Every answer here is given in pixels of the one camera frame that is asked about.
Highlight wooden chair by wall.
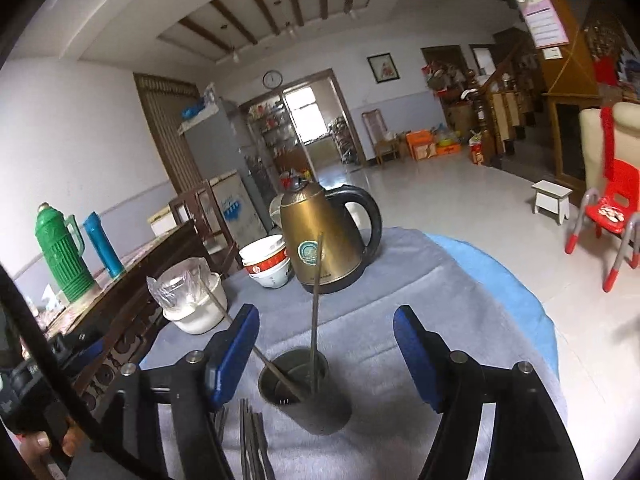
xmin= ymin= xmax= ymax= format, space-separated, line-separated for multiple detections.
xmin=361 ymin=108 xmax=400 ymax=166

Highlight stacked red white bowls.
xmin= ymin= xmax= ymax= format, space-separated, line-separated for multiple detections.
xmin=239 ymin=234 xmax=291 ymax=289

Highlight red plastic child chair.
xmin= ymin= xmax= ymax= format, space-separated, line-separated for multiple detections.
xmin=565 ymin=159 xmax=639 ymax=292

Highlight orange cardboard box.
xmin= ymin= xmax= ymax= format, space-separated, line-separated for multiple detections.
xmin=406 ymin=130 xmax=437 ymax=162

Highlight wall calendar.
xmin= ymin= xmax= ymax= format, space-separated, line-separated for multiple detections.
xmin=515 ymin=0 xmax=568 ymax=49

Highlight small white stool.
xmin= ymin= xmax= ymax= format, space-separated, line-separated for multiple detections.
xmin=532 ymin=180 xmax=573 ymax=226

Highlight white chest freezer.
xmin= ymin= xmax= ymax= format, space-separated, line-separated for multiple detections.
xmin=146 ymin=170 xmax=269 ymax=250

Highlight round wall clock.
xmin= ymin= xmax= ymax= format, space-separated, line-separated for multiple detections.
xmin=262 ymin=70 xmax=283 ymax=90

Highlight dark wooden chair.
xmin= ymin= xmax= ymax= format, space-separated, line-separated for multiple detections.
xmin=168 ymin=180 xmax=242 ymax=278

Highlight bronze electric kettle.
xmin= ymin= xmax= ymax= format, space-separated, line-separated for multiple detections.
xmin=280 ymin=177 xmax=383 ymax=294

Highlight grey towel table cloth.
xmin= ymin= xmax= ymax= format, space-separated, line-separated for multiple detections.
xmin=64 ymin=226 xmax=569 ymax=480

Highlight dark chopstick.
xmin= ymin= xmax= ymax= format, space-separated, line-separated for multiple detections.
xmin=246 ymin=408 xmax=264 ymax=479
xmin=253 ymin=413 xmax=276 ymax=480
xmin=239 ymin=399 xmax=252 ymax=480
xmin=309 ymin=232 xmax=324 ymax=394
xmin=198 ymin=278 xmax=307 ymax=403

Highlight dark chopstick leaning in cup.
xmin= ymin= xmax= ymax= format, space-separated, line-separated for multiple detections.
xmin=198 ymin=278 xmax=307 ymax=403

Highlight person's left hand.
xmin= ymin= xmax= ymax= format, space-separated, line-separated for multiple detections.
xmin=18 ymin=419 xmax=86 ymax=480

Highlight beige sofa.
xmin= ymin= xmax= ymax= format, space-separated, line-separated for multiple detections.
xmin=579 ymin=102 xmax=640 ymax=191

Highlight dark chopstick upright in cup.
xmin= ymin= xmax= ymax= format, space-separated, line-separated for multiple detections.
xmin=309 ymin=232 xmax=324 ymax=394

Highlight blue round table cover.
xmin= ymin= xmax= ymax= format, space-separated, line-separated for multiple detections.
xmin=426 ymin=234 xmax=560 ymax=377

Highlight black cable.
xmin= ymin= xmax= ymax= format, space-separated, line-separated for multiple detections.
xmin=0 ymin=263 xmax=166 ymax=480

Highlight blue thermos flask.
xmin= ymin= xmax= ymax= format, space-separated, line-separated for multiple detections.
xmin=84 ymin=212 xmax=125 ymax=280

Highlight green thermos flask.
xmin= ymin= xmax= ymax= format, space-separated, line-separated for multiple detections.
xmin=35 ymin=203 xmax=96 ymax=304

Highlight grey refrigerator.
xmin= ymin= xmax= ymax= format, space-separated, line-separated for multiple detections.
xmin=178 ymin=99 xmax=272 ymax=231

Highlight grey utensil holder cup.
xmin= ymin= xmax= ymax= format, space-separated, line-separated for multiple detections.
xmin=258 ymin=348 xmax=352 ymax=436

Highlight white pot with plastic bag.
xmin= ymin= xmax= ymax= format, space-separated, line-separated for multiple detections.
xmin=146 ymin=257 xmax=228 ymax=335

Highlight framed wall picture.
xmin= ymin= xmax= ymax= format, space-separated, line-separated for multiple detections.
xmin=367 ymin=53 xmax=400 ymax=84

